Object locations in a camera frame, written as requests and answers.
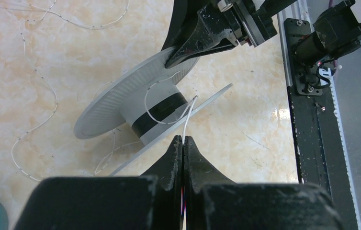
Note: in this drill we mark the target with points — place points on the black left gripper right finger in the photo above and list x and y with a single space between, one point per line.
215 202

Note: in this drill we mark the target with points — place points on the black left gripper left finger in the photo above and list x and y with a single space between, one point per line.
150 201

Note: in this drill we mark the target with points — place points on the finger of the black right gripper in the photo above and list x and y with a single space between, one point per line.
214 32
183 20

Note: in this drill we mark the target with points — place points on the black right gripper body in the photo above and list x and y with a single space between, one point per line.
254 16

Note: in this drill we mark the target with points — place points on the white perforated cable spool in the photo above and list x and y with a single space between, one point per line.
147 99

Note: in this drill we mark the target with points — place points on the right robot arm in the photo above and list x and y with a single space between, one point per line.
337 32

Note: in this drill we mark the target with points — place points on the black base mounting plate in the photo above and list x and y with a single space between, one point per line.
319 151

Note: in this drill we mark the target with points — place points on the white slotted cable duct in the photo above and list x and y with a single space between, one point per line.
330 73

